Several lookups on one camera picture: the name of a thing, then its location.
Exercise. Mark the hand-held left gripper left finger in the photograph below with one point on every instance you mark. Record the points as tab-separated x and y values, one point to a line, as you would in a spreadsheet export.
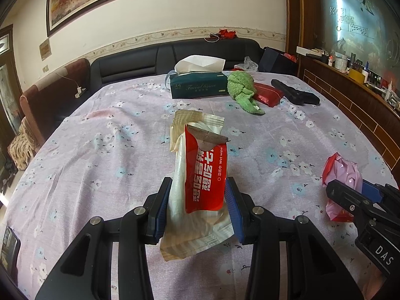
161	212

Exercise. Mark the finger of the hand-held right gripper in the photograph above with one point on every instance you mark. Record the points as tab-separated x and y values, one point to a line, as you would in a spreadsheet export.
372	190
343	195

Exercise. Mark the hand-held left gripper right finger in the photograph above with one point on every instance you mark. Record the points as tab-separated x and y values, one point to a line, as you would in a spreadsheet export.
234	212

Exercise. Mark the purple and red plastic bag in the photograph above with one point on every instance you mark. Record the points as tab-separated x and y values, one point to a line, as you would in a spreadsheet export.
340	172

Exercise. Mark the red white wet wipe packet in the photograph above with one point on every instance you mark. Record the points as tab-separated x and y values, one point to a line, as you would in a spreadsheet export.
203	181

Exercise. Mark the purple floral tablecloth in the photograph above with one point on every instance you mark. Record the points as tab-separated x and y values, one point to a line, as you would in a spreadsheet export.
109	162

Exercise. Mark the wooden sideboard cabinet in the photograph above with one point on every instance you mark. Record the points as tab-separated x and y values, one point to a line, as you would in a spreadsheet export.
350	109

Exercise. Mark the black elongated case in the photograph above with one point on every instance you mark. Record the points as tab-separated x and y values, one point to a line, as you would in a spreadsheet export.
297	95

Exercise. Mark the red foil packet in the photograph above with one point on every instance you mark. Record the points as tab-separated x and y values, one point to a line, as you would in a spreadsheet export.
268	95

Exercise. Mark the clutter of small bottles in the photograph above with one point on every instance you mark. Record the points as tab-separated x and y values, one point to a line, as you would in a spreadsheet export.
353	67

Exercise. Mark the green towel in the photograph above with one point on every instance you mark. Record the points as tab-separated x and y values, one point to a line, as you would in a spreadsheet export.
242	87

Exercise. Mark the dark green facial tissue box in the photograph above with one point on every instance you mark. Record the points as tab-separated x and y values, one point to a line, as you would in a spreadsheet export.
200	86

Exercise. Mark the crumpled clear plastic bag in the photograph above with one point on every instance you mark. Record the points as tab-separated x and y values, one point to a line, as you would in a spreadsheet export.
248	65

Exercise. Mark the dark blue bag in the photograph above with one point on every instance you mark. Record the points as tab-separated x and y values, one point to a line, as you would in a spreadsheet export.
278	61

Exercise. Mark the black leather sofa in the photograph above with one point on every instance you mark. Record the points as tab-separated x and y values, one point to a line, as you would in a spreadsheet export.
131	65

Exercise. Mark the patterned brown cushion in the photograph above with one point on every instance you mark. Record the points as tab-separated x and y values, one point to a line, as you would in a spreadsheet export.
23	147

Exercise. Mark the black smartphone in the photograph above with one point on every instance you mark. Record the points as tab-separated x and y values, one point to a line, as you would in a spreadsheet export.
9	250

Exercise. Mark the brown armchair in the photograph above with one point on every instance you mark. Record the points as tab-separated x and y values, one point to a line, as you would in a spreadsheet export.
47	100

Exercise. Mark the red cloth item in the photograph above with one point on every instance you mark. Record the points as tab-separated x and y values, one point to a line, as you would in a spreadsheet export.
226	33

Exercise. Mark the small framed wall plaque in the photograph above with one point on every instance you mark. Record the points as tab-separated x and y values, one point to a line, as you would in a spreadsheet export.
45	48

